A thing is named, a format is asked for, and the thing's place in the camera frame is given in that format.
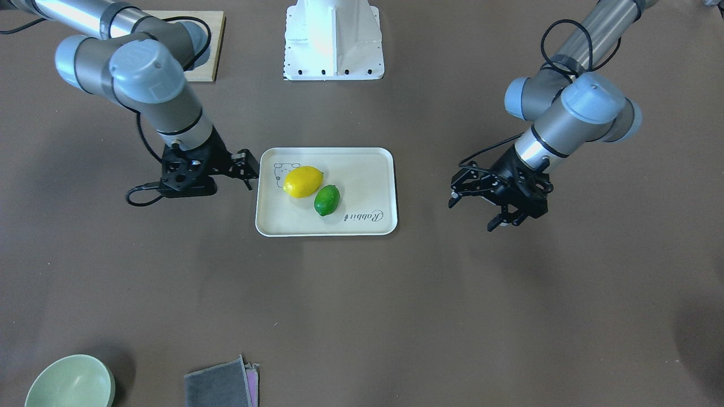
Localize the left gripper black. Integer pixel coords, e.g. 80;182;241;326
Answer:
449;147;553;232

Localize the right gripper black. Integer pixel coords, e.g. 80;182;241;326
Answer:
158;127;260;198

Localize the yellow lemon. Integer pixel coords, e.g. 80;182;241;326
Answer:
282;166;324;198

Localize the green lime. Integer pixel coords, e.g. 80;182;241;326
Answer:
313;184;341;217

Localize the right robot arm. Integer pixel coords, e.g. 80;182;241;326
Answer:
2;1;260;206

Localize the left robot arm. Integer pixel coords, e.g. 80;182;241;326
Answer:
448;1;654;231

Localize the cream rabbit tray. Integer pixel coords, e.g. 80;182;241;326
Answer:
255;147;398;237

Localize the bamboo cutting board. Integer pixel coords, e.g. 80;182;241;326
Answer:
145;10;227;83

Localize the pink folded cloth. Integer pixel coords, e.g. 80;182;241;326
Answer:
244;363;260;407

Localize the grey folded cloth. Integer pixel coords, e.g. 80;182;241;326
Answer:
184;356;251;406

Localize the pale green bowl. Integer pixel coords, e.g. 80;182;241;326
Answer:
25;354;116;406

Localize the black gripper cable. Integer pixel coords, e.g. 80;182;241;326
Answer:
126;16;213;207

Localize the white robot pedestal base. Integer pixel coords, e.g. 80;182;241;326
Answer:
283;1;385;81

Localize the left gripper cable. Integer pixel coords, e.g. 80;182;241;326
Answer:
458;19;623;170

